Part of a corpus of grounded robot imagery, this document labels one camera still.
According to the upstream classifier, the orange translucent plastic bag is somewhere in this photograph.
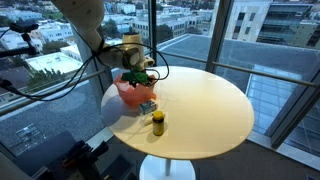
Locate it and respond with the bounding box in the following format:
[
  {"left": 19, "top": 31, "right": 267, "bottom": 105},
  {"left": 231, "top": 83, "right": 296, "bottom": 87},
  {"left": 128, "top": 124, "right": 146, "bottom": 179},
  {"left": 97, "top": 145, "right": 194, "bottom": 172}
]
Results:
[{"left": 112, "top": 73, "right": 158, "bottom": 109}]

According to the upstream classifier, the dark bottle with yellow cap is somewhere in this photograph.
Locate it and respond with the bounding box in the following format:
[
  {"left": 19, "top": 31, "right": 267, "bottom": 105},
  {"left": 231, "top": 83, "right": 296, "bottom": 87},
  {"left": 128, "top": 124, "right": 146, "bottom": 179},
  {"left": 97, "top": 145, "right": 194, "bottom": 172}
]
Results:
[{"left": 152, "top": 110, "right": 166, "bottom": 137}]

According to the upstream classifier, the teal blue labelled container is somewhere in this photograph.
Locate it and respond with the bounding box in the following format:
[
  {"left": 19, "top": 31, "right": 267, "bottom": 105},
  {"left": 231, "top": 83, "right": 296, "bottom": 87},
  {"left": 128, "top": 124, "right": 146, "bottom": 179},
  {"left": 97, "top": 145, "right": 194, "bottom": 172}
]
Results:
[{"left": 138, "top": 99, "right": 158, "bottom": 116}]

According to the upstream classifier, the black equipment cart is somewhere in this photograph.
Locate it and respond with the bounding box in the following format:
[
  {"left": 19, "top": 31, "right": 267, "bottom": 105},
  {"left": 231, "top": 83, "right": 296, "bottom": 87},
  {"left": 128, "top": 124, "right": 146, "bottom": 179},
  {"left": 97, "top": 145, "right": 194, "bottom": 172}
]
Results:
[{"left": 13, "top": 130, "right": 135, "bottom": 180}]

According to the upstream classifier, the white round table pedestal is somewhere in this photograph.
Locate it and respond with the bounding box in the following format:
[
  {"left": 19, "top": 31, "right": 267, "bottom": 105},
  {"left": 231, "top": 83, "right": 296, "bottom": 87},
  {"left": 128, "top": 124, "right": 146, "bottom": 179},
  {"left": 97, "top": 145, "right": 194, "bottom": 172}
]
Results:
[{"left": 138, "top": 154, "right": 197, "bottom": 180}]

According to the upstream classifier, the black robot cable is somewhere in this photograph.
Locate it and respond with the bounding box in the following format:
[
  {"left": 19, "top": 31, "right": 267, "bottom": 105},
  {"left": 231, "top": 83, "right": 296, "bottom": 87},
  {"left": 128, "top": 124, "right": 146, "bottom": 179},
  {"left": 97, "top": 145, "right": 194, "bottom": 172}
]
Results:
[{"left": 0, "top": 42, "right": 170, "bottom": 102}]

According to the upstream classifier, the black camera on stand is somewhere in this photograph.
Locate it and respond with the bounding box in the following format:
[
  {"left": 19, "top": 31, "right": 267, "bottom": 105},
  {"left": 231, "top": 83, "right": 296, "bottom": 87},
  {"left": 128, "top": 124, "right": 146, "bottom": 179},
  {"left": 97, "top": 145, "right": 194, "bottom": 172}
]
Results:
[{"left": 0, "top": 20, "right": 40, "bottom": 58}]

